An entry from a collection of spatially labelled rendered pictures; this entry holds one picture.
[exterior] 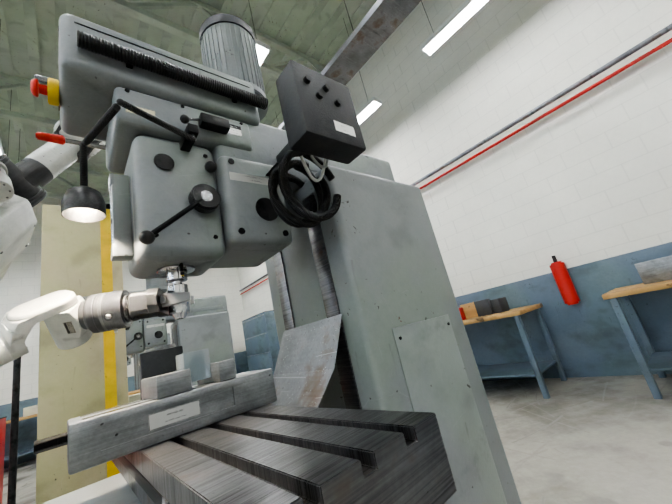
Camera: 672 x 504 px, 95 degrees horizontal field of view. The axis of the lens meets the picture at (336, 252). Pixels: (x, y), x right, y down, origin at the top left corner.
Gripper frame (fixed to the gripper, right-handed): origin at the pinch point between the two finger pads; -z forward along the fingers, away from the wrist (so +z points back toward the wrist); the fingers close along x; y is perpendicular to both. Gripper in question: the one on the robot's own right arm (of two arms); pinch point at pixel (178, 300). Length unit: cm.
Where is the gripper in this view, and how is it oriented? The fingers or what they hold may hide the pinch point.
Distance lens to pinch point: 85.3
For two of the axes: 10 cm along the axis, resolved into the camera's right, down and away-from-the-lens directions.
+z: -9.5, 1.3, -2.9
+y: 2.1, 9.4, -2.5
